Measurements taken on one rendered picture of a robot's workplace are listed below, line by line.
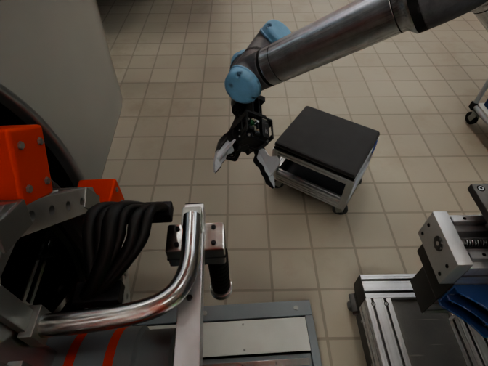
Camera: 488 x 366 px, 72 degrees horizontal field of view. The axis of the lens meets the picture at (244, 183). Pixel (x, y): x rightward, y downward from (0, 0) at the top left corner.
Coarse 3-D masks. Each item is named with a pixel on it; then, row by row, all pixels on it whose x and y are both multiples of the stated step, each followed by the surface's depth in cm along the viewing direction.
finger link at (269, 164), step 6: (264, 150) 77; (258, 156) 78; (264, 156) 78; (270, 156) 76; (276, 156) 75; (258, 162) 78; (264, 162) 78; (270, 162) 77; (276, 162) 76; (264, 168) 78; (270, 168) 77; (276, 168) 76; (264, 174) 78; (270, 174) 78; (270, 180) 77; (270, 186) 77
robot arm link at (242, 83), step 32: (384, 0) 50; (416, 0) 47; (448, 0) 46; (480, 0) 46; (320, 32) 56; (352, 32) 53; (384, 32) 52; (416, 32) 51; (256, 64) 65; (288, 64) 61; (320, 64) 60; (256, 96) 67
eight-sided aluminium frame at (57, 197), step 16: (64, 192) 47; (80, 192) 52; (0, 208) 34; (16, 208) 36; (32, 208) 40; (48, 208) 43; (64, 208) 47; (80, 208) 52; (0, 224) 34; (16, 224) 36; (32, 224) 39; (48, 224) 43; (64, 224) 58; (80, 224) 61; (0, 240) 34; (16, 240) 36; (80, 240) 62; (0, 256) 34; (0, 272) 34; (128, 272) 74; (128, 288) 74
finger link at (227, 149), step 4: (232, 140) 74; (224, 144) 74; (228, 144) 74; (232, 144) 69; (224, 148) 73; (228, 148) 69; (232, 148) 75; (216, 152) 72; (220, 152) 72; (224, 152) 70; (228, 152) 74; (216, 156) 71; (220, 156) 71; (224, 156) 73; (228, 156) 75; (216, 160) 71; (220, 160) 71; (224, 160) 72; (216, 164) 70; (220, 164) 71; (216, 168) 70
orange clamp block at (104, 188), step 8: (80, 184) 67; (88, 184) 67; (96, 184) 67; (104, 184) 67; (112, 184) 68; (96, 192) 66; (104, 192) 66; (112, 192) 66; (120, 192) 71; (104, 200) 65; (112, 200) 66; (120, 200) 71
